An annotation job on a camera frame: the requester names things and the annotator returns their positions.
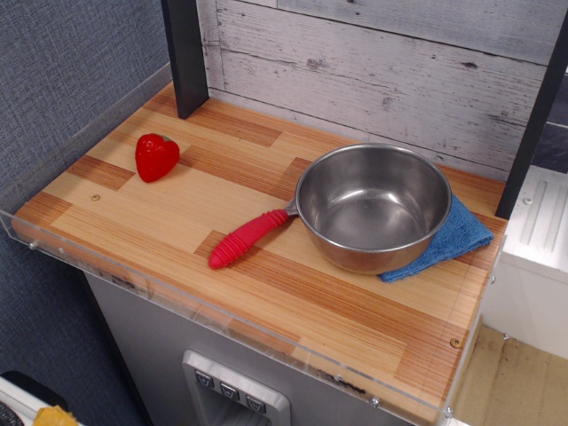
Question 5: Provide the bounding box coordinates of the white ribbed appliance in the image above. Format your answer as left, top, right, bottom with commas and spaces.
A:
481, 166, 567, 359

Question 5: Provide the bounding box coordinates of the blue folded cloth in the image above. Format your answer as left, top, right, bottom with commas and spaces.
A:
378, 194, 493, 283

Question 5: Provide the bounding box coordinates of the red plastic toy strawberry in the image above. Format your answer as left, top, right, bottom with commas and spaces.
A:
135, 133, 180, 183

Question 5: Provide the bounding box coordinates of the dark shelf post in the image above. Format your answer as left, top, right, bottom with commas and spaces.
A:
495, 14, 567, 219
161, 0, 209, 119

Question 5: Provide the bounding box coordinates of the silver dispenser button panel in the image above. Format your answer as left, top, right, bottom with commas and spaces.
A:
182, 350, 292, 425

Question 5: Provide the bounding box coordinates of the dark right shelf post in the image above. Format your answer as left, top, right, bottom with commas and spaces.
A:
495, 14, 567, 219

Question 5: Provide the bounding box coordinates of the clear acrylic table guard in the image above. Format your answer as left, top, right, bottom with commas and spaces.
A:
7, 71, 506, 425

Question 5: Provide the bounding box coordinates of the dark left shelf post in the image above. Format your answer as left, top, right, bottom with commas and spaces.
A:
161, 0, 209, 119

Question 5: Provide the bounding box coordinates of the stainless pot with red handle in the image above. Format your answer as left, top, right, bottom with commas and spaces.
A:
209, 144, 453, 275

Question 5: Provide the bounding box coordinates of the grey toy fridge cabinet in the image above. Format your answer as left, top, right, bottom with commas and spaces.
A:
86, 274, 405, 425

